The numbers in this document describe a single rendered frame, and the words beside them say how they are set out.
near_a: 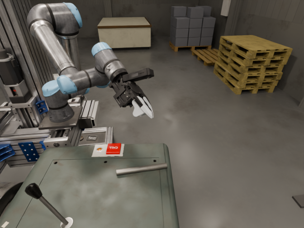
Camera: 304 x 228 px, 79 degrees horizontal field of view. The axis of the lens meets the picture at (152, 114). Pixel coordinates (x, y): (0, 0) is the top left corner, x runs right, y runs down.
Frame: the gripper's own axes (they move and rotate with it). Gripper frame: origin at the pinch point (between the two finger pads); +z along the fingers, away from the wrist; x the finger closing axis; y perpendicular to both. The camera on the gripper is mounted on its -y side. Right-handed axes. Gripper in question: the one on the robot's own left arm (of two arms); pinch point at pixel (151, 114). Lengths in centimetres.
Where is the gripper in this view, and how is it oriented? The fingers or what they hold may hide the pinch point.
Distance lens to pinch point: 64.9
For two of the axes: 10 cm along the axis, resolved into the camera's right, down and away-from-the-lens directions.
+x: -4.4, 0.3, -9.0
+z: 5.6, 7.9, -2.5
